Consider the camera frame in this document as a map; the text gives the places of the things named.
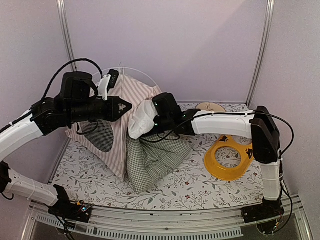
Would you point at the front aluminium rail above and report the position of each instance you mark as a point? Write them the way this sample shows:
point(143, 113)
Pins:
point(127, 224)

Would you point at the beige bowl behind cushion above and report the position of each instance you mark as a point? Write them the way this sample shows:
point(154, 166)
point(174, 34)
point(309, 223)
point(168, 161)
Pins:
point(210, 107)

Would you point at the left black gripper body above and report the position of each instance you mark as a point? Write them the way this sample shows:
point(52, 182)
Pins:
point(82, 111)

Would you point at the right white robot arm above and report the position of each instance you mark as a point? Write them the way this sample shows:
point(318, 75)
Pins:
point(253, 133)

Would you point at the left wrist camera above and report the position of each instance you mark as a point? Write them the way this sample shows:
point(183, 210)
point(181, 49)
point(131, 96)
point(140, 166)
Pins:
point(107, 83)

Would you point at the green checkered cushion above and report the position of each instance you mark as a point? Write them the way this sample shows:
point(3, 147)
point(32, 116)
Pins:
point(150, 160)

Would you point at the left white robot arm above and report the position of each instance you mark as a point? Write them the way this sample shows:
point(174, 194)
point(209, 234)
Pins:
point(15, 138)

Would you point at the pink striped pet tent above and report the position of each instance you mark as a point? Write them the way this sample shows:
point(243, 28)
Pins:
point(108, 140)

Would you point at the yellow bowl stand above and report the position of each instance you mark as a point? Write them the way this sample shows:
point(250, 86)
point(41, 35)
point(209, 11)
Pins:
point(229, 157)

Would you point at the floral table mat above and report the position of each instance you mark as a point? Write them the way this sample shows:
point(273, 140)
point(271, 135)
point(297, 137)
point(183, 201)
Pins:
point(189, 187)

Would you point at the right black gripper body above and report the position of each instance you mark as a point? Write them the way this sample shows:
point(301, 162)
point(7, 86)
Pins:
point(164, 124)

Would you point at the right aluminium frame post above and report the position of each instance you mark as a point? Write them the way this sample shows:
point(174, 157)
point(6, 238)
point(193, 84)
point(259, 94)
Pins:
point(269, 11)

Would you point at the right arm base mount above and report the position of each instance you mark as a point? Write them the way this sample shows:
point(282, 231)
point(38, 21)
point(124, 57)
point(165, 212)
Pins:
point(267, 209)

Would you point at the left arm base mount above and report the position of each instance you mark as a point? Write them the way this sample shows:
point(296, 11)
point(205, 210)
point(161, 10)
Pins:
point(70, 210)

